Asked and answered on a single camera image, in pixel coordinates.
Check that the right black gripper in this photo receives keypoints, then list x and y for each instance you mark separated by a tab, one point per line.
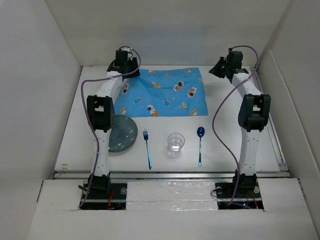
215	70

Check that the white foam block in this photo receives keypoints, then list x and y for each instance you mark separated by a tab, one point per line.
171	195

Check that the blue metal spoon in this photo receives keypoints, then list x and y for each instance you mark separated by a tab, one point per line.
200	133

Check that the blue cartoon print cloth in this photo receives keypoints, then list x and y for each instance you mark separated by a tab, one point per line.
163	93

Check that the blue metal fork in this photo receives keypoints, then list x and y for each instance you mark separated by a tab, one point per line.
146	138

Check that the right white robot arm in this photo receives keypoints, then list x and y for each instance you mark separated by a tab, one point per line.
252	118

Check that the clear plastic cup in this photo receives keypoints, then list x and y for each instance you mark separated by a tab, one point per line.
175	142

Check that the teal ceramic plate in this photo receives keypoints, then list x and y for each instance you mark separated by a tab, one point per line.
123	134

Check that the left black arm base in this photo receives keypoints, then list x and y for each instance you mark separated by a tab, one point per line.
114	198

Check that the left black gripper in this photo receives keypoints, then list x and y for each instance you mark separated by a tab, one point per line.
132	62

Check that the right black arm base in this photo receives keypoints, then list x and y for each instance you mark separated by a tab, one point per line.
244	198

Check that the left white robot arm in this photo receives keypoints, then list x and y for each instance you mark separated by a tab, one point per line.
101	116

